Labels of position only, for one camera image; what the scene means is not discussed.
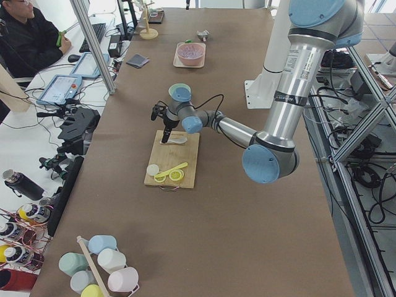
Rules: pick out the pink bowl of ice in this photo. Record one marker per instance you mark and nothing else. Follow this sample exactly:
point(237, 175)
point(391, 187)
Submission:
point(191, 54)

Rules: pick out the white onion half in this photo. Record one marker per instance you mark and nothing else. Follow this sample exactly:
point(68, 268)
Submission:
point(152, 169)

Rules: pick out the lemon slice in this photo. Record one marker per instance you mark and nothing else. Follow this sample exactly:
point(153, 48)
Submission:
point(159, 179)
point(176, 175)

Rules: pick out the seated person in black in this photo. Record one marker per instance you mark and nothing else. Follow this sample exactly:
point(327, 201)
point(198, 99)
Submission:
point(32, 43)

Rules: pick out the metal ice scoop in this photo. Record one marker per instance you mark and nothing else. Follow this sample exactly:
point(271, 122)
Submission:
point(203, 35)

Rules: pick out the beige serving tray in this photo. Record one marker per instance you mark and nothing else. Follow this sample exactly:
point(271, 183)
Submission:
point(178, 63)

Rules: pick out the aluminium frame post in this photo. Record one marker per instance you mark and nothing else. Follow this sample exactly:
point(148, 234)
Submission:
point(89, 34)

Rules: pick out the wooden cup tree stand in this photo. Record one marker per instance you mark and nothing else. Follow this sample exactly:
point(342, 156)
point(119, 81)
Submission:
point(147, 33)

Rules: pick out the grey blue cup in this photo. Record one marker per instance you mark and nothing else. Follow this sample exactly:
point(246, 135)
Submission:
point(81, 279)

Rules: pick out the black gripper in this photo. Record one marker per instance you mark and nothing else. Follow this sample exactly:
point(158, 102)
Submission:
point(169, 122)

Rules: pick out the mint green cup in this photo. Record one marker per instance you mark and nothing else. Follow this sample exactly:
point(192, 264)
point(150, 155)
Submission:
point(71, 263)

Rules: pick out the yellow cup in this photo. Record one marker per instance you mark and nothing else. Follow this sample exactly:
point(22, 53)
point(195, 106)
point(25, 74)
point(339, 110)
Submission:
point(92, 290)

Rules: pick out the grey folded cloth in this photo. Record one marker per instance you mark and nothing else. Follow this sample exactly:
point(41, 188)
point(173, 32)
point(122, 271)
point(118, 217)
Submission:
point(137, 61)

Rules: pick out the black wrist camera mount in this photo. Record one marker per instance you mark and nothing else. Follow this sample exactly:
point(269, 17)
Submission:
point(158, 110)

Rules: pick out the white ceramic spoon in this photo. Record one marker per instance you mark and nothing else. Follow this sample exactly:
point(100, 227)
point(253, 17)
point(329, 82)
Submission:
point(177, 141)

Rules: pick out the upper blue teach pendant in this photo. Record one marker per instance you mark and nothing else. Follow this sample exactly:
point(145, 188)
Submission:
point(60, 89)

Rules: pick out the mint green bowl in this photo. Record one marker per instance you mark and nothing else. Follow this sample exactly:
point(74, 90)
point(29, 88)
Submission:
point(178, 85)

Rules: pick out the white cup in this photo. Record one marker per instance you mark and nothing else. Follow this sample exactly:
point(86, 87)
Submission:
point(111, 260)

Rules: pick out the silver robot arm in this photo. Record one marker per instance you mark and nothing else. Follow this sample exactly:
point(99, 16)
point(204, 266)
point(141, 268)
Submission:
point(270, 154)

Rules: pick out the black water bottle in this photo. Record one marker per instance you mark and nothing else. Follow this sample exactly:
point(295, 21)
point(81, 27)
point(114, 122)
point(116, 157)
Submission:
point(21, 185)

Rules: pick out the bamboo cutting board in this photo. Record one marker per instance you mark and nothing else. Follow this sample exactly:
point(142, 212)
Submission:
point(169, 155)

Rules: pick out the pink cup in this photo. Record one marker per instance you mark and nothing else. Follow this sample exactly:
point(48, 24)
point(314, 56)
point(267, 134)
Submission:
point(124, 280)

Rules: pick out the light blue cup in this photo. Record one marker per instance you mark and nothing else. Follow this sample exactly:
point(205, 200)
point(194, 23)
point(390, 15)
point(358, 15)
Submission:
point(98, 243)

